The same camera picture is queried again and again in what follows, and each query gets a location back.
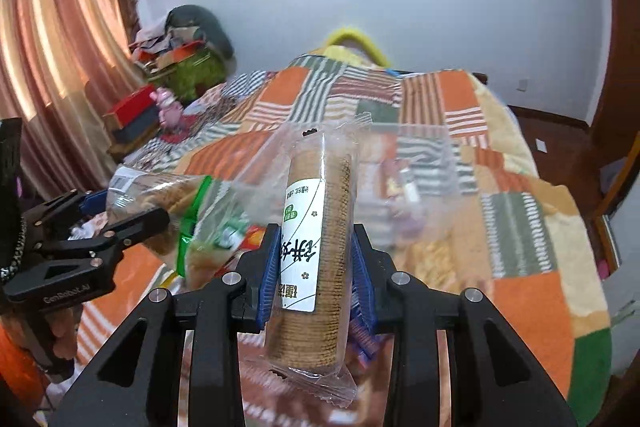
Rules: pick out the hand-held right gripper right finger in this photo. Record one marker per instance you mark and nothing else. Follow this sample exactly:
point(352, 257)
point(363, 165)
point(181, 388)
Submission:
point(361, 289)

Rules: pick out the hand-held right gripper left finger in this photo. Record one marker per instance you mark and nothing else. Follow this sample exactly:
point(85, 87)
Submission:
point(268, 279)

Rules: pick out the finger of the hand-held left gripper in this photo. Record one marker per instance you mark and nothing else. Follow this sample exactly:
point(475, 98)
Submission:
point(94, 201)
point(132, 229)

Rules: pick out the clear green-edged biscuit bag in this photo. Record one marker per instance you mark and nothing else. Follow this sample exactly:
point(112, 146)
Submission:
point(165, 196)

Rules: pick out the round biscuit sleeve pack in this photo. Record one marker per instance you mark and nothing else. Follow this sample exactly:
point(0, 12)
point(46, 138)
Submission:
point(320, 187)

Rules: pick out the red snack packet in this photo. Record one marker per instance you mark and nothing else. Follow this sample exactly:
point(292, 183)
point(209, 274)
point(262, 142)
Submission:
point(253, 237)

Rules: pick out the blue snack packet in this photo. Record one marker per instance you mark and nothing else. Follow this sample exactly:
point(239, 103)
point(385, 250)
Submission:
point(364, 344)

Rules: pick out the dark grey box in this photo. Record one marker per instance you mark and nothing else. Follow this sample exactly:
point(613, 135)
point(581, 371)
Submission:
point(137, 127)

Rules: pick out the clear plastic snack bag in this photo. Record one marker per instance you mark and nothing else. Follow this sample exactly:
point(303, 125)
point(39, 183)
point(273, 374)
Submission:
point(415, 207)

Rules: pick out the red box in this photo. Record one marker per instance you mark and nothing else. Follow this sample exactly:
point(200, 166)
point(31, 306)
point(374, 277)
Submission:
point(131, 104)

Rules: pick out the pink toy figure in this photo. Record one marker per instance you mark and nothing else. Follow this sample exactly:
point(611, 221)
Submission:
point(170, 109)

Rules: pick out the pink striped curtain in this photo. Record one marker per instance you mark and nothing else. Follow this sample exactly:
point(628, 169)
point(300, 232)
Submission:
point(60, 32)

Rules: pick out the green plush toy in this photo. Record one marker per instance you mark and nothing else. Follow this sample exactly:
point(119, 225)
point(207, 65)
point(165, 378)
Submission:
point(197, 74)

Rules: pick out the patchwork striped blanket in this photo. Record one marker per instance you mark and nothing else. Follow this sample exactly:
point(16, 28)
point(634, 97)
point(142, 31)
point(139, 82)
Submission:
point(525, 297)

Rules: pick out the pile of clothes and cartons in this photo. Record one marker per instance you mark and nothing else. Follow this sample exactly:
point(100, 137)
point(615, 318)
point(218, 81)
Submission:
point(160, 47)

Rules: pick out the white paper scrap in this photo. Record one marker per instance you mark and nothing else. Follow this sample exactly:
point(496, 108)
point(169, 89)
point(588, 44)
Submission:
point(542, 145)

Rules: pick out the yellow pillow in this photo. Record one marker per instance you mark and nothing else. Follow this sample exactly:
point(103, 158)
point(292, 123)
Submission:
point(356, 38)

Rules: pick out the white wall outlet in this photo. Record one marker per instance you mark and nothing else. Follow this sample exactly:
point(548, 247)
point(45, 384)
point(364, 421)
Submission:
point(523, 85)

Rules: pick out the brown wooden door frame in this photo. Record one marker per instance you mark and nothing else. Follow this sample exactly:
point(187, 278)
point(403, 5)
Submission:
point(622, 107)

